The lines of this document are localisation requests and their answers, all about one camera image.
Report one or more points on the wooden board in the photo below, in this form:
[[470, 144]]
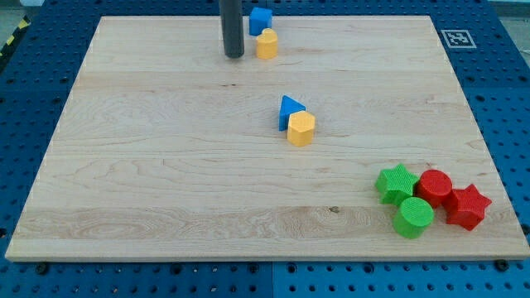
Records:
[[168, 151]]

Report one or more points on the blue cube block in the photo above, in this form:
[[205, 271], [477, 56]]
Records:
[[259, 19]]

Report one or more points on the green cylinder block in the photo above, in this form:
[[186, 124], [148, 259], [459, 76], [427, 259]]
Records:
[[413, 217]]

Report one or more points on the white fiducial marker tag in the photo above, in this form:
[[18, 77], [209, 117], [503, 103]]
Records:
[[458, 39]]

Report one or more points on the red cylinder block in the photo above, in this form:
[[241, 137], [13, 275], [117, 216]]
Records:
[[434, 187]]

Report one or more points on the yellow hexagon block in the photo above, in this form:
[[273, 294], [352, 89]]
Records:
[[301, 128]]

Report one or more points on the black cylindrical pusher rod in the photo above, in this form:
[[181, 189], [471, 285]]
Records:
[[231, 16]]

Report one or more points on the red star block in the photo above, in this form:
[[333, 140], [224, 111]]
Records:
[[466, 207]]

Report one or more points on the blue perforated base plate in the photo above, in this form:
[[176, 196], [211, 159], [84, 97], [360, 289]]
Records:
[[492, 65]]

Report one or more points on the blue triangle block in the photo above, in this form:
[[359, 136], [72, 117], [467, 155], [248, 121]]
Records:
[[287, 107]]

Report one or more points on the yellow heart block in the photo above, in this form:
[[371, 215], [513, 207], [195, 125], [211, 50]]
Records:
[[267, 44]]

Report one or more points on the green star block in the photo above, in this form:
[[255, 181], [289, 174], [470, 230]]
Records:
[[395, 184]]

